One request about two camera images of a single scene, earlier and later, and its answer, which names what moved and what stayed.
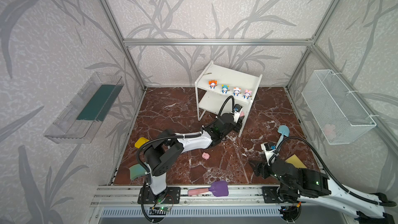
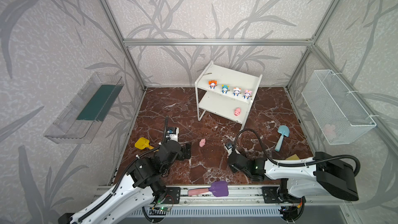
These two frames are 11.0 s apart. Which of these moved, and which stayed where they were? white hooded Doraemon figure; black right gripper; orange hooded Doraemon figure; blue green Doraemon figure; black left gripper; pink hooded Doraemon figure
Moved: black right gripper; black left gripper
Stayed: blue green Doraemon figure; orange hooded Doraemon figure; white hooded Doraemon figure; pink hooded Doraemon figure
